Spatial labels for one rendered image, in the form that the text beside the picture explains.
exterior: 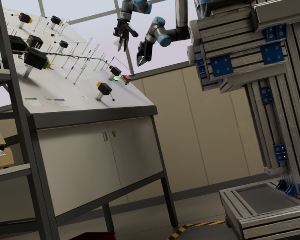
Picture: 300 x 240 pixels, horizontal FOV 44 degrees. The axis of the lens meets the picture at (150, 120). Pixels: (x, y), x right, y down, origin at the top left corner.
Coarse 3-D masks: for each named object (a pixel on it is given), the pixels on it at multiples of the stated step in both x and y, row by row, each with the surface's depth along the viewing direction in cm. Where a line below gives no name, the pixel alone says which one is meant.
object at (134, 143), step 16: (112, 128) 219; (128, 128) 234; (144, 128) 252; (112, 144) 216; (128, 144) 230; (144, 144) 247; (128, 160) 226; (144, 160) 243; (160, 160) 262; (128, 176) 222; (144, 176) 238
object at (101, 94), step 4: (100, 84) 212; (104, 84) 212; (100, 88) 212; (104, 88) 211; (108, 88) 211; (100, 92) 214; (104, 92) 211; (108, 92) 212; (100, 96) 214; (112, 100) 211
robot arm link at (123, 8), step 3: (123, 0) 239; (126, 0) 238; (129, 0) 238; (123, 3) 239; (126, 3) 238; (129, 3) 238; (132, 3) 237; (123, 6) 239; (126, 6) 238; (129, 6) 238; (132, 6) 238; (123, 9) 239; (126, 9) 239; (129, 9) 239; (132, 9) 239; (126, 12) 239; (129, 12) 240
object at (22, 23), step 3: (21, 12) 228; (12, 15) 224; (15, 15) 225; (18, 15) 226; (21, 15) 226; (24, 15) 227; (27, 15) 230; (21, 18) 226; (24, 18) 227; (27, 18) 228; (30, 18) 229; (21, 21) 229; (24, 21) 229; (27, 21) 230; (21, 24) 230; (18, 27) 230; (21, 27) 231
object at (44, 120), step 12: (120, 108) 224; (132, 108) 236; (144, 108) 250; (156, 108) 265; (36, 120) 163; (48, 120) 169; (60, 120) 176; (72, 120) 184; (84, 120) 192; (96, 120) 200; (108, 120) 215
